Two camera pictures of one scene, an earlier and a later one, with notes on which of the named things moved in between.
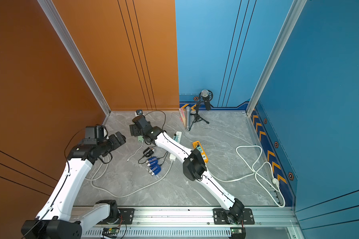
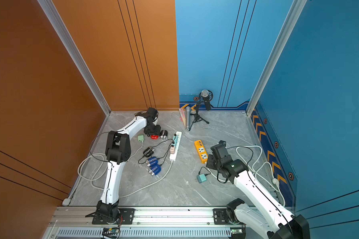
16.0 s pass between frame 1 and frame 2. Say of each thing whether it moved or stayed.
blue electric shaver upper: stayed
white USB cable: stayed
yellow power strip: stayed
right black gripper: moved
